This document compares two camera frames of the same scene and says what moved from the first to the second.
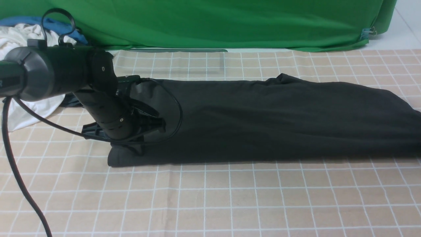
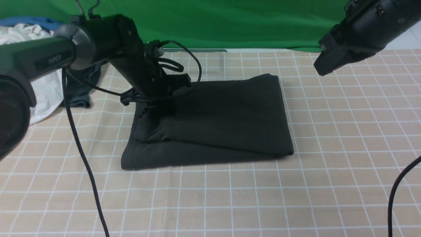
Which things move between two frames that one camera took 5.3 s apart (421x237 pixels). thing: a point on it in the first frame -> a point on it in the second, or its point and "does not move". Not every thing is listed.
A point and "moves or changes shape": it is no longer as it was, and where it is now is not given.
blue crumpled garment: x=50 y=24 does not move
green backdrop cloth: x=217 y=25 does not move
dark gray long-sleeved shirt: x=282 y=118 moves or changes shape
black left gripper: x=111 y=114 -> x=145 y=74
